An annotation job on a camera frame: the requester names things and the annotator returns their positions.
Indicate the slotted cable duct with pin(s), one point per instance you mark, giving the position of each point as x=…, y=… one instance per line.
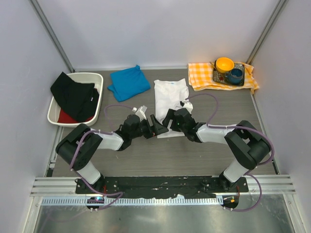
x=98, y=201

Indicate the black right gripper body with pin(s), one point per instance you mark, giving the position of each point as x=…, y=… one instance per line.
x=172, y=119

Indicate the black t shirt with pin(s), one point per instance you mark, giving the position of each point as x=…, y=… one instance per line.
x=64, y=86

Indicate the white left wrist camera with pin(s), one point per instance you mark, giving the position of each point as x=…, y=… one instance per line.
x=140, y=112

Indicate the blue folded t shirt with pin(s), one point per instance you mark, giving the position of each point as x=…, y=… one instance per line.
x=128, y=83

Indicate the yellow bowl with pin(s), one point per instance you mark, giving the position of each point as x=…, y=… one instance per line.
x=224, y=64

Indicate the white t shirt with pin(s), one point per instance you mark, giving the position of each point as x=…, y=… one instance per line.
x=168, y=95

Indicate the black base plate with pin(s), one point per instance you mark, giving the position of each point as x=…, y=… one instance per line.
x=190, y=187

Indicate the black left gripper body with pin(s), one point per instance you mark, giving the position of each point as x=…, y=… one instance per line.
x=150, y=126

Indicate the blue mug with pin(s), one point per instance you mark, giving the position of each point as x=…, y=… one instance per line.
x=235, y=76

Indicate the dark patterned tray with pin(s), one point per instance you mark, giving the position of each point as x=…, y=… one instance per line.
x=220, y=77

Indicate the yellow checkered cloth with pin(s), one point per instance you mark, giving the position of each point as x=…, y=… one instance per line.
x=200, y=78

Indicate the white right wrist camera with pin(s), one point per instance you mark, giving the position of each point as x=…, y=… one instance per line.
x=186, y=105

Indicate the red t shirt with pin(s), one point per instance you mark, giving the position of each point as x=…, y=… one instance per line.
x=79, y=107

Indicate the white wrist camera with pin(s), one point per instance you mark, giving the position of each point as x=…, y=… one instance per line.
x=140, y=112
x=186, y=105

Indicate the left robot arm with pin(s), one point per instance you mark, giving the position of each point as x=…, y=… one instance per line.
x=78, y=147

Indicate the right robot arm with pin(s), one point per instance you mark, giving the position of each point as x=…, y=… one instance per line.
x=248, y=145

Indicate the white plastic bin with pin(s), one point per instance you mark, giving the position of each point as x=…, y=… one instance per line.
x=81, y=77

